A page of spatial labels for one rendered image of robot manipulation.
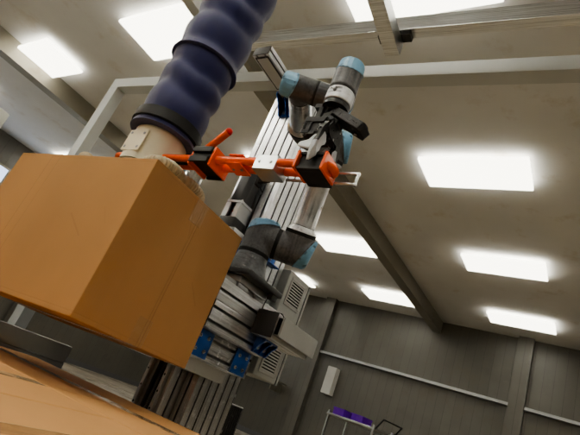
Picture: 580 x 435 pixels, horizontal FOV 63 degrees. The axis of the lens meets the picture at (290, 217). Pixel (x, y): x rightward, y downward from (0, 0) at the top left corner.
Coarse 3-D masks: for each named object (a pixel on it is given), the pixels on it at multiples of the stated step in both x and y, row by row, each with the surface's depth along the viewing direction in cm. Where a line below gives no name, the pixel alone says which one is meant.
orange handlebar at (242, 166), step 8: (120, 152) 153; (176, 160) 138; (184, 160) 136; (216, 160) 129; (224, 160) 128; (232, 160) 126; (240, 160) 125; (248, 160) 123; (280, 160) 118; (288, 160) 117; (184, 168) 141; (224, 168) 132; (232, 168) 128; (240, 168) 127; (248, 168) 128; (288, 168) 121; (328, 168) 111; (336, 168) 112; (296, 176) 120; (336, 176) 113
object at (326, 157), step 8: (304, 152) 115; (320, 152) 112; (328, 152) 111; (296, 160) 114; (304, 160) 114; (312, 160) 113; (320, 160) 112; (328, 160) 111; (296, 168) 114; (304, 168) 112; (312, 168) 111; (320, 168) 109; (304, 176) 116; (312, 176) 114; (320, 176) 113; (328, 176) 112; (320, 184) 116; (328, 184) 115
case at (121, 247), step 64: (0, 192) 137; (64, 192) 122; (128, 192) 110; (192, 192) 122; (0, 256) 119; (64, 256) 108; (128, 256) 107; (192, 256) 125; (64, 320) 130; (128, 320) 109; (192, 320) 127
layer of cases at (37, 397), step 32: (0, 352) 124; (0, 384) 73; (32, 384) 88; (64, 384) 109; (0, 416) 52; (32, 416) 59; (64, 416) 68; (96, 416) 80; (128, 416) 97; (160, 416) 124
